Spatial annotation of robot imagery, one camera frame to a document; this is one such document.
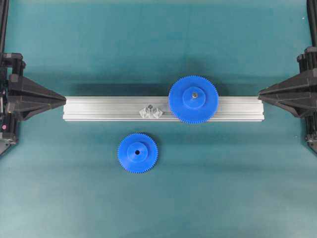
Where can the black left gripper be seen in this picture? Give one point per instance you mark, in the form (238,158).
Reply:
(30,98)

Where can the large blue plastic gear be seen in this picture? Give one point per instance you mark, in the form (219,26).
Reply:
(193,110)

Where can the small blue plastic gear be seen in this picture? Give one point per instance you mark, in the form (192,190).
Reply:
(137,153)

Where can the silver aluminium extrusion rail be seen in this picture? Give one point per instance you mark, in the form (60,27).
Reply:
(126,108)

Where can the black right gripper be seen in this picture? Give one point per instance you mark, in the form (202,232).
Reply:
(293,95)

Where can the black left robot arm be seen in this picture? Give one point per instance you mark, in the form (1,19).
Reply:
(4,4)

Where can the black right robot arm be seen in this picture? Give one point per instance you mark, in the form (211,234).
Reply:
(312,17)

